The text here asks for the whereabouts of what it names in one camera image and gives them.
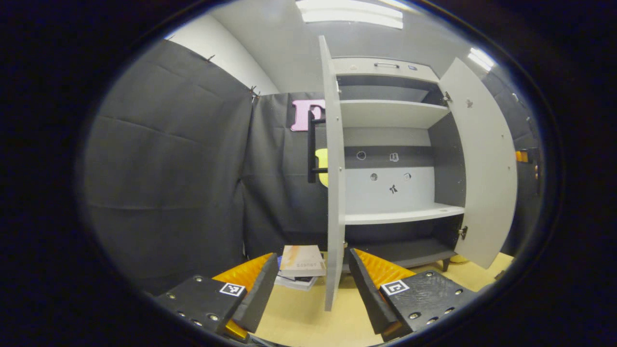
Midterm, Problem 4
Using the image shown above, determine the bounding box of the small ceiling light panel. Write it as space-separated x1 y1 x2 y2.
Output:
468 47 496 72

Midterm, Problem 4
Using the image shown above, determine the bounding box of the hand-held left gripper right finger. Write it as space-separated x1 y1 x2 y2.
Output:
349 248 478 338

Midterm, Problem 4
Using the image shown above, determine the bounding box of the grey cabinet door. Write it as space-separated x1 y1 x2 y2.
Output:
439 58 518 269
308 35 347 312

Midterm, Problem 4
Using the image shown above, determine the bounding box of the large ceiling light panel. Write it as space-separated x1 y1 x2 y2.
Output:
295 0 404 29

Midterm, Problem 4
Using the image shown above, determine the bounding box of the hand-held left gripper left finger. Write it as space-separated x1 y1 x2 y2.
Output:
154 252 279 340

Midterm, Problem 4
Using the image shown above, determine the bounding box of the black backdrop cloth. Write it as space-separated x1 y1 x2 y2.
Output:
80 39 545 294

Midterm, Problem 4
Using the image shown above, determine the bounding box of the blue book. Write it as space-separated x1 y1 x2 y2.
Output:
276 255 319 283

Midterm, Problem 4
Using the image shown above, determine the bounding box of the grey cabinet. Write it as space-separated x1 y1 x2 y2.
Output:
333 57 468 273

